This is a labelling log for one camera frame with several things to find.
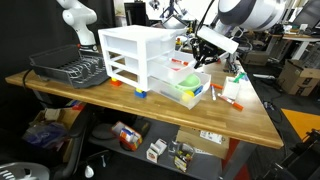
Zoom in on large brown cardboard box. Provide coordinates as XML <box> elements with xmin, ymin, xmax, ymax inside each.
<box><xmin>277</xmin><ymin>59</ymin><xmax>320</xmax><ymax>98</ymax></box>

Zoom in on open cardboard box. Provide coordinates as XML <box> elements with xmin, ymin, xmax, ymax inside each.
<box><xmin>29</xmin><ymin>107</ymin><xmax>81</xmax><ymax>133</ymax></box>

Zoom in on red and yellow block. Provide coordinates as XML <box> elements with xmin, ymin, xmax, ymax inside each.
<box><xmin>109</xmin><ymin>77</ymin><xmax>124</xmax><ymax>88</ymax></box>

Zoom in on dark grey plastic bin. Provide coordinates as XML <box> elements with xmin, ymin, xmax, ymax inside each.
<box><xmin>29</xmin><ymin>44</ymin><xmax>111</xmax><ymax>89</ymax></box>

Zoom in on clear plastic container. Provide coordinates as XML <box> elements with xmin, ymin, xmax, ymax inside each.
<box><xmin>173</xmin><ymin>141</ymin><xmax>196</xmax><ymax>173</ymax></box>

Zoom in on blue and yellow block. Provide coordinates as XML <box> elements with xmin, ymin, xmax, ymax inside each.
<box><xmin>134</xmin><ymin>87</ymin><xmax>148</xmax><ymax>99</ymax></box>

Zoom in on small brown cardboard box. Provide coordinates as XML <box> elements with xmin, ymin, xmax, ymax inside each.
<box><xmin>241</xmin><ymin>49</ymin><xmax>271</xmax><ymax>66</ymax></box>

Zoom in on flat cardboard box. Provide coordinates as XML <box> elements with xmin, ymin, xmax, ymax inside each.
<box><xmin>175</xmin><ymin>125</ymin><xmax>231</xmax><ymax>160</ymax></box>

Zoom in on purple and white marker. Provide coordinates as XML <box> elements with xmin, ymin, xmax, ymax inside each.
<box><xmin>210</xmin><ymin>84</ymin><xmax>218</xmax><ymax>102</ymax></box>

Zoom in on black office chair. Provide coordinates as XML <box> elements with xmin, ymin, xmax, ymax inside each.
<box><xmin>53</xmin><ymin>106</ymin><xmax>113</xmax><ymax>180</ymax></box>

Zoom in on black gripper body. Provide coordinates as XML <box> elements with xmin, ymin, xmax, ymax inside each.
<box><xmin>191</xmin><ymin>37</ymin><xmax>222</xmax><ymax>63</ymax></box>

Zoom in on blue plastic bag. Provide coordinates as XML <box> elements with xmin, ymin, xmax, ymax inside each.
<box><xmin>22</xmin><ymin>122</ymin><xmax>69</xmax><ymax>149</ymax></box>

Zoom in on colourful open carton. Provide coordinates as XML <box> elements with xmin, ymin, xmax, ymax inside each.
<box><xmin>110</xmin><ymin>120</ymin><xmax>144</xmax><ymax>153</ymax></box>

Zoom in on white translucent bottom drawer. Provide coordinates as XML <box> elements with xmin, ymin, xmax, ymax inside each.
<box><xmin>148</xmin><ymin>71</ymin><xmax>212</xmax><ymax>110</ymax></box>

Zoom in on green plastic bowl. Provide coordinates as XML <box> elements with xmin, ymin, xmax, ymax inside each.
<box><xmin>174</xmin><ymin>73</ymin><xmax>202</xmax><ymax>93</ymax></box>

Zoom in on white translucent drawer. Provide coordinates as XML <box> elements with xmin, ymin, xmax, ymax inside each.
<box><xmin>146</xmin><ymin>49</ymin><xmax>198</xmax><ymax>85</ymax></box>
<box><xmin>105</xmin><ymin>33</ymin><xmax>178</xmax><ymax>59</ymax></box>
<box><xmin>148</xmin><ymin>71</ymin><xmax>212</xmax><ymax>110</ymax></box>

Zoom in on black cable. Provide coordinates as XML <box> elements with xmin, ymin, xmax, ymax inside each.
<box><xmin>21</xmin><ymin>68</ymin><xmax>34</xmax><ymax>91</ymax></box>

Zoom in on white plastic drawer cabinet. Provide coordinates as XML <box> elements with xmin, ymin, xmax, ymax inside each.
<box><xmin>97</xmin><ymin>24</ymin><xmax>188</xmax><ymax>93</ymax></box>

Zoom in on black tripod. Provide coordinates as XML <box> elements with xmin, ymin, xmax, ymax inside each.
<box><xmin>263</xmin><ymin>129</ymin><xmax>320</xmax><ymax>180</ymax></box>

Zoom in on white translucent top drawer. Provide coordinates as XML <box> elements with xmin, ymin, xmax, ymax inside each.
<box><xmin>105</xmin><ymin>33</ymin><xmax>178</xmax><ymax>59</ymax></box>

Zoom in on small white box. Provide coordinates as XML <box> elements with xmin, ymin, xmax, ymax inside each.
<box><xmin>145</xmin><ymin>143</ymin><xmax>160</xmax><ymax>164</ymax></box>
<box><xmin>153</xmin><ymin>138</ymin><xmax>168</xmax><ymax>155</ymax></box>

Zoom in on orange floor mat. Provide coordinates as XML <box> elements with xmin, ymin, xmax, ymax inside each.
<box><xmin>280</xmin><ymin>108</ymin><xmax>320</xmax><ymax>143</ymax></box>

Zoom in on white square pen cup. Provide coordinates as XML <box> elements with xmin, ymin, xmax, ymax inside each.
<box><xmin>221</xmin><ymin>76</ymin><xmax>241</xmax><ymax>100</ymax></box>

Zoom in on yellow ball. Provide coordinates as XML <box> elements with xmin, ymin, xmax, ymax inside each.
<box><xmin>181</xmin><ymin>89</ymin><xmax>195</xmax><ymax>102</ymax></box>

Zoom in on red and white marker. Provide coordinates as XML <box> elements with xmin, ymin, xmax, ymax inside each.
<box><xmin>171</xmin><ymin>58</ymin><xmax>190</xmax><ymax>67</ymax></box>

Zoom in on green marker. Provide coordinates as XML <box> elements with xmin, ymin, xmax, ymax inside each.
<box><xmin>233</xmin><ymin>72</ymin><xmax>247</xmax><ymax>84</ymax></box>

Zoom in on orange capped white marker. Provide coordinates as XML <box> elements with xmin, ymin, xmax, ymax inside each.
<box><xmin>217</xmin><ymin>93</ymin><xmax>244</xmax><ymax>111</ymax></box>

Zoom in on grey plastic chair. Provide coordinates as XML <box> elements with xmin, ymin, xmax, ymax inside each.
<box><xmin>0</xmin><ymin>162</ymin><xmax>51</xmax><ymax>180</ymax></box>

